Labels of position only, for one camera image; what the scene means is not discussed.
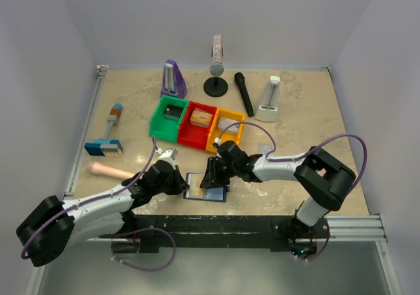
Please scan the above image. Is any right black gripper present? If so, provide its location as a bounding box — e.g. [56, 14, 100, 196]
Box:
[199, 156, 240, 189]

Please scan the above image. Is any navy blue card holder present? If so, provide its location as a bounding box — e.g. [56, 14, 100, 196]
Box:
[183, 173, 230, 202]

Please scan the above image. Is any white silver credit card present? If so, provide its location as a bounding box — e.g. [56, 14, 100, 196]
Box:
[259, 143, 274, 154]

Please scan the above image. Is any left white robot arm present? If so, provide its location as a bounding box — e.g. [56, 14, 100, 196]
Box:
[16, 160, 189, 267]

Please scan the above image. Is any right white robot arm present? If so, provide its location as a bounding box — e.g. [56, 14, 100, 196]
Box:
[200, 141, 356, 237]

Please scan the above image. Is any white card stack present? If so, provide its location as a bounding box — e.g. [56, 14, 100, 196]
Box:
[217, 117, 240, 135]

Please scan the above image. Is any orange card stack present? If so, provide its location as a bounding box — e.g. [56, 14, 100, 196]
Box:
[190, 109, 212, 127]

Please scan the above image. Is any black card stack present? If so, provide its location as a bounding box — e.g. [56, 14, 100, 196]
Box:
[163, 104, 184, 121]

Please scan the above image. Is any yellow plastic bin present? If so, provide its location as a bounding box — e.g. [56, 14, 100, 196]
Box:
[205, 108, 245, 154]

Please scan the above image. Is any red plastic bin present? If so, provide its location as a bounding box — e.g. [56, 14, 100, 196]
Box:
[177, 101, 217, 150]

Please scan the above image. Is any green plastic bin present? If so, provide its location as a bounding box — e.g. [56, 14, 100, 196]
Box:
[149, 95, 189, 143]

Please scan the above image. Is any white metronome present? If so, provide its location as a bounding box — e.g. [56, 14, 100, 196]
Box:
[255, 76, 280, 122]

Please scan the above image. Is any blue toy block hammer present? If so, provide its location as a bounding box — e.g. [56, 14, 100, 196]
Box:
[84, 103, 123, 157]

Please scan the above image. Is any black round microphone stand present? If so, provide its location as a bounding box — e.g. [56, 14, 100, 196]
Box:
[203, 77, 228, 97]

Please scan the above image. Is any black handheld microphone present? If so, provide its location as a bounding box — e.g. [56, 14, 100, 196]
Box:
[234, 72, 254, 118]

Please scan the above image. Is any purple metronome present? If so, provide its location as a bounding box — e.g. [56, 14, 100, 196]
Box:
[160, 59, 187, 99]

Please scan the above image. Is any glitter microphone on stand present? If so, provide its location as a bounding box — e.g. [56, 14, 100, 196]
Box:
[209, 34, 224, 77]

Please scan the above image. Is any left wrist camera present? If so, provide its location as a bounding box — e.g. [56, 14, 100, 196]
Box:
[156, 148, 178, 169]

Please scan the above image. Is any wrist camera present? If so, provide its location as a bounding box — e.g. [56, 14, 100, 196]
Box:
[213, 137, 222, 150]
[156, 148, 178, 169]

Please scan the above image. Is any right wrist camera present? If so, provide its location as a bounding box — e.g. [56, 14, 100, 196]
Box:
[213, 137, 222, 150]

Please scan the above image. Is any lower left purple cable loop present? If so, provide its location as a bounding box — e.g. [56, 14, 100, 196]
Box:
[110, 227, 177, 272]

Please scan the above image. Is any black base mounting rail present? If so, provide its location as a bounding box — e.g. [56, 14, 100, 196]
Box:
[97, 214, 331, 254]

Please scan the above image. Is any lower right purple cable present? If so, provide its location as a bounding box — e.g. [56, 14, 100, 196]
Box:
[293, 216, 331, 263]

